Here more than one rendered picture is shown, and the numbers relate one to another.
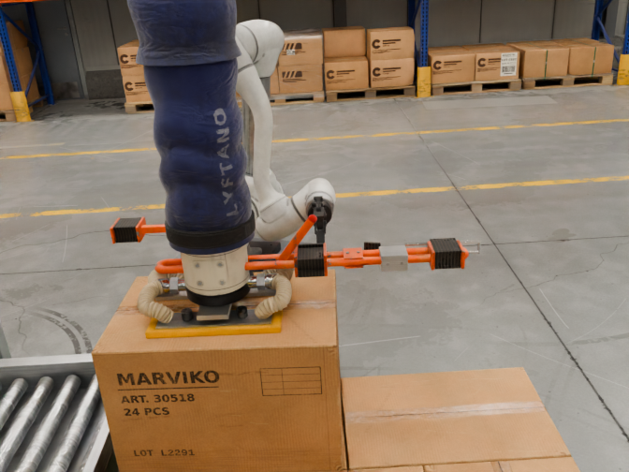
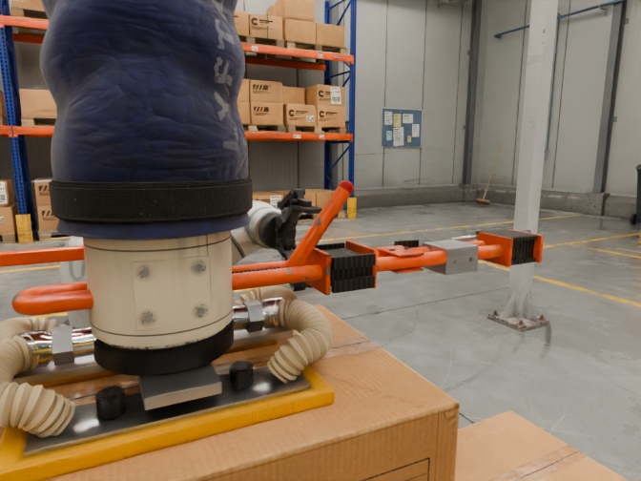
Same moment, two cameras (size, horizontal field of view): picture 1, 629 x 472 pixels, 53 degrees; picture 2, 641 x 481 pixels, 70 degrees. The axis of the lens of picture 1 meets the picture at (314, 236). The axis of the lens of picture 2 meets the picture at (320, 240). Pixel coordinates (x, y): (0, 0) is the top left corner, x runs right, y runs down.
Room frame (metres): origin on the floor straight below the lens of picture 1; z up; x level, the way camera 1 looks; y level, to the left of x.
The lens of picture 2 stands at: (0.90, 0.34, 1.24)
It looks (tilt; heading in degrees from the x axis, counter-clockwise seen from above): 11 degrees down; 332
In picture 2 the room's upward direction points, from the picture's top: straight up
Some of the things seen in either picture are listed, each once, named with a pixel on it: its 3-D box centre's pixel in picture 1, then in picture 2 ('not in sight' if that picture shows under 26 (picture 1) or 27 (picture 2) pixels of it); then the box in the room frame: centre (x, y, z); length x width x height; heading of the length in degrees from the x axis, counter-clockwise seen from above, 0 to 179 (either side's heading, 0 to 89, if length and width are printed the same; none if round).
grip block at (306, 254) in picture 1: (311, 259); (338, 265); (1.47, 0.01, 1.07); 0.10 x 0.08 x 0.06; 179
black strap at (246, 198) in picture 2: (211, 223); (157, 194); (1.48, 0.26, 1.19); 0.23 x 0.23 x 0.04
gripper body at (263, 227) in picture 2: (319, 216); (281, 233); (1.77, -0.02, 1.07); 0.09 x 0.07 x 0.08; 178
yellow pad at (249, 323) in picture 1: (214, 317); (180, 398); (1.38, 0.27, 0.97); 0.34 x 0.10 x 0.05; 89
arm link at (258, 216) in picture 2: (319, 207); (270, 228); (1.84, -0.02, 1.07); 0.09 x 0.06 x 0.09; 88
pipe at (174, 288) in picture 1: (218, 286); (166, 335); (1.48, 0.26, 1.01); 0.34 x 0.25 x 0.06; 89
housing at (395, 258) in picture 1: (393, 258); (449, 256); (1.47, -0.20, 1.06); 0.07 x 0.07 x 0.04; 89
